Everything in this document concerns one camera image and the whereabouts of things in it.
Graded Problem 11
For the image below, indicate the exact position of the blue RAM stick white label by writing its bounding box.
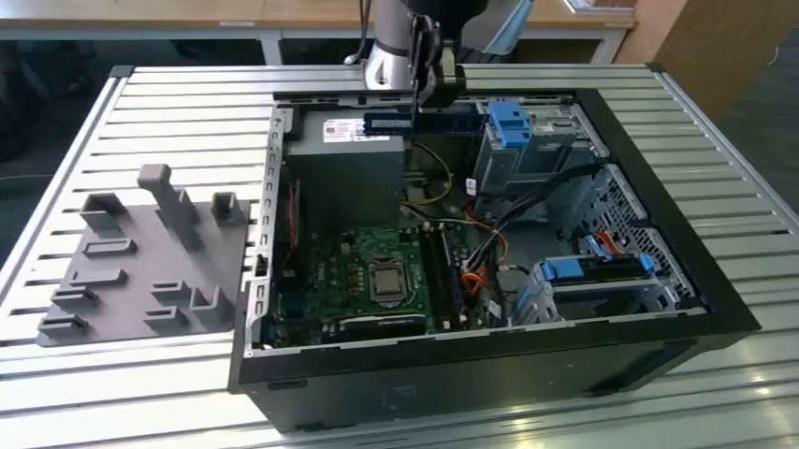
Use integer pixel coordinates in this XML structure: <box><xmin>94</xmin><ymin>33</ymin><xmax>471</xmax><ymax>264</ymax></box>
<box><xmin>363</xmin><ymin>110</ymin><xmax>486</xmax><ymax>138</ymax></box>

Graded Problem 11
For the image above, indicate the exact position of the empty black RAM slot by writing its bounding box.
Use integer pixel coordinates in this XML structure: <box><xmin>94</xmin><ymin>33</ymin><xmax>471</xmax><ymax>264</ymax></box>
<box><xmin>419</xmin><ymin>224</ymin><xmax>453</xmax><ymax>333</ymax></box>

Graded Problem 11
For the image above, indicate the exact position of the dark RAM stick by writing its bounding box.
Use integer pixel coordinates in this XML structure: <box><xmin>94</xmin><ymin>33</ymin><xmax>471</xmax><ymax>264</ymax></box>
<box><xmin>439</xmin><ymin>224</ymin><xmax>469</xmax><ymax>329</ymax></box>

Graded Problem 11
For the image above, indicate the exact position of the blue disk carrier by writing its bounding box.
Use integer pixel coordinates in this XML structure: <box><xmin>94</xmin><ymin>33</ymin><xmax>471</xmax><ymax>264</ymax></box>
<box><xmin>487</xmin><ymin>101</ymin><xmax>534</xmax><ymax>150</ymax></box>
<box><xmin>541</xmin><ymin>254</ymin><xmax>655</xmax><ymax>283</ymax></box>

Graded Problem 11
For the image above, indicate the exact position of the metal disk bay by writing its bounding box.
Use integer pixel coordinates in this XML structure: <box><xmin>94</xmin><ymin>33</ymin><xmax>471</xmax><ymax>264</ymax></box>
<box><xmin>473</xmin><ymin>102</ymin><xmax>605</xmax><ymax>200</ymax></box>
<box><xmin>527</xmin><ymin>254</ymin><xmax>693</xmax><ymax>325</ymax></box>

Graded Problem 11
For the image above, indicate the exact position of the grey power supply unit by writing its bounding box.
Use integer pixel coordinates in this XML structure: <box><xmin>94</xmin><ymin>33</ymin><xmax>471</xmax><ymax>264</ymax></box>
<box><xmin>283</xmin><ymin>111</ymin><xmax>409</xmax><ymax>228</ymax></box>

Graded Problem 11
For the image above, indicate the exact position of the green motherboard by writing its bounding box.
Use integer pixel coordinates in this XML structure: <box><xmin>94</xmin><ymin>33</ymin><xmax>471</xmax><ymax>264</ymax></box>
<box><xmin>274</xmin><ymin>223</ymin><xmax>471</xmax><ymax>339</ymax></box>

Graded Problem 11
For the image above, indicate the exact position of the silver CPU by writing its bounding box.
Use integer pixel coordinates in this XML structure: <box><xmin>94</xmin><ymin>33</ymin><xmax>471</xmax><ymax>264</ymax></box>
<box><xmin>373</xmin><ymin>269</ymin><xmax>402</xmax><ymax>297</ymax></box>

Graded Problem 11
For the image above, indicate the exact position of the wooden cabinet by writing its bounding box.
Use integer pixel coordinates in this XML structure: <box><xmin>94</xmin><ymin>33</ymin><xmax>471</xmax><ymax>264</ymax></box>
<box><xmin>614</xmin><ymin>0</ymin><xmax>799</xmax><ymax>123</ymax></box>

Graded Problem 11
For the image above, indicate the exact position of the CPU socket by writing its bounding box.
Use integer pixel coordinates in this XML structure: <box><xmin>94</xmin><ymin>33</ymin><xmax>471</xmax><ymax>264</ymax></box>
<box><xmin>363</xmin><ymin>260</ymin><xmax>414</xmax><ymax>310</ymax></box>

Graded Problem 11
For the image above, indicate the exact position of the black graphics card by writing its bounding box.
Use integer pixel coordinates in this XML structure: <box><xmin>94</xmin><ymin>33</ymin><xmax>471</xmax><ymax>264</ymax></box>
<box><xmin>339</xmin><ymin>314</ymin><xmax>431</xmax><ymax>337</ymax></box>

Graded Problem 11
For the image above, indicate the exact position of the black open PC case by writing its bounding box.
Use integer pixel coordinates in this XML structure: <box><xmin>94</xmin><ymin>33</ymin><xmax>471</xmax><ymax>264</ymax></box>
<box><xmin>227</xmin><ymin>86</ymin><xmax>765</xmax><ymax>421</ymax></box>

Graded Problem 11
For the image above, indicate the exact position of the grey parts rack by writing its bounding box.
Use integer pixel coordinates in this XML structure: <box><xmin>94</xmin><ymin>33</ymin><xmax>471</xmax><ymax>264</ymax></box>
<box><xmin>37</xmin><ymin>163</ymin><xmax>262</xmax><ymax>350</ymax></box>

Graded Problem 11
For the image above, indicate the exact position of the yellow wire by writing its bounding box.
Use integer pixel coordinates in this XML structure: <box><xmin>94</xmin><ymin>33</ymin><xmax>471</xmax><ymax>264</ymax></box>
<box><xmin>401</xmin><ymin>141</ymin><xmax>457</xmax><ymax>208</ymax></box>

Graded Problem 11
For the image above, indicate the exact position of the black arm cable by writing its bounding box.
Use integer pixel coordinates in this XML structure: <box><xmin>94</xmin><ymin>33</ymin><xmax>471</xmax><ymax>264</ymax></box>
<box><xmin>342</xmin><ymin>0</ymin><xmax>378</xmax><ymax>66</ymax></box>

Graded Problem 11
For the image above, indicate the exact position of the orange wire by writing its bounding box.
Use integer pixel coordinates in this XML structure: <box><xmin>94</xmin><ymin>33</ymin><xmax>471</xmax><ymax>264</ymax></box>
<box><xmin>459</xmin><ymin>272</ymin><xmax>497</xmax><ymax>301</ymax></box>

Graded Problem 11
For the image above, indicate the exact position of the red flat wire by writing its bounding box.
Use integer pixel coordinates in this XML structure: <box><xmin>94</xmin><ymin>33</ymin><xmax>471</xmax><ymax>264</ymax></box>
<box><xmin>595</xmin><ymin>230</ymin><xmax>634</xmax><ymax>257</ymax></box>

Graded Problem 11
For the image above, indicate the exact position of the wooden desk white frame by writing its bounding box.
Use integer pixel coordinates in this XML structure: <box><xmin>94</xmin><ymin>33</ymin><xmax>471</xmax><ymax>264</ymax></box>
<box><xmin>0</xmin><ymin>0</ymin><xmax>639</xmax><ymax>65</ymax></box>

